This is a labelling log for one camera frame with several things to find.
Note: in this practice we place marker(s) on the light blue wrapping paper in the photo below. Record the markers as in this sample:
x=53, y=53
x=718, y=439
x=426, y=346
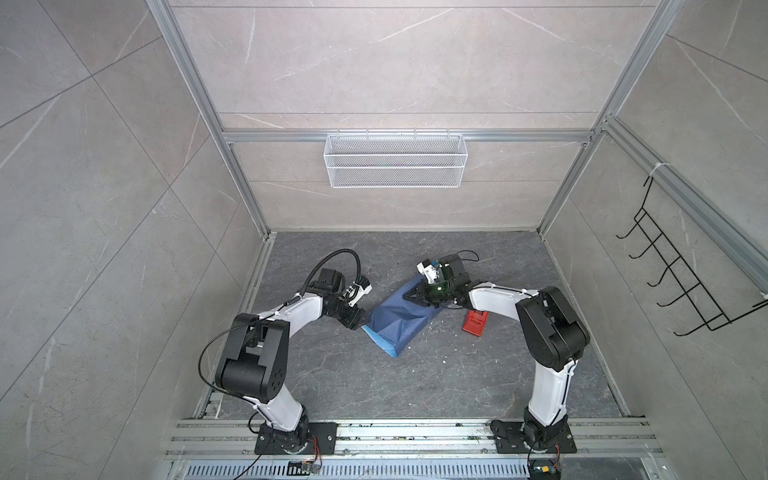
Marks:
x=397, y=320

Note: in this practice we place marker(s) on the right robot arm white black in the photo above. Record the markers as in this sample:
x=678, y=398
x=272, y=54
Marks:
x=554, y=334

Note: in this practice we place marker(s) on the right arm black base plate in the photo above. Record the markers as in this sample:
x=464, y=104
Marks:
x=522, y=437

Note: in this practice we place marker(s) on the red tape dispenser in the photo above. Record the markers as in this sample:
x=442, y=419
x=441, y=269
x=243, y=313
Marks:
x=474, y=322

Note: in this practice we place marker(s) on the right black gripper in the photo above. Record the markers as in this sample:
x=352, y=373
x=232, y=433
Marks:
x=423, y=290

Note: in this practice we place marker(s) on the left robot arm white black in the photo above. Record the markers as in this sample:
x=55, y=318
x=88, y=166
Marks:
x=254, y=360

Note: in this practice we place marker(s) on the white wire mesh basket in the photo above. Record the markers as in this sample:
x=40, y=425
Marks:
x=357, y=161

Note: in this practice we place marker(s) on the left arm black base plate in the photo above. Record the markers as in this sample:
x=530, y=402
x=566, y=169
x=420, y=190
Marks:
x=307, y=439

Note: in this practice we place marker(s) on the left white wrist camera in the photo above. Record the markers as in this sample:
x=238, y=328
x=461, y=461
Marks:
x=357, y=290

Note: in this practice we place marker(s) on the black wire hook rack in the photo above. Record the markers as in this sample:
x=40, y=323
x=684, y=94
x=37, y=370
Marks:
x=709, y=314

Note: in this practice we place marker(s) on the aluminium mounting rail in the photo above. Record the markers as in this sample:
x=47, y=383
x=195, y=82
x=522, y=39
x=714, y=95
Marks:
x=415, y=449

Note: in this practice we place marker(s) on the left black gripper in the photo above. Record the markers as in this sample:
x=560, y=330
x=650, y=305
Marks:
x=354, y=321

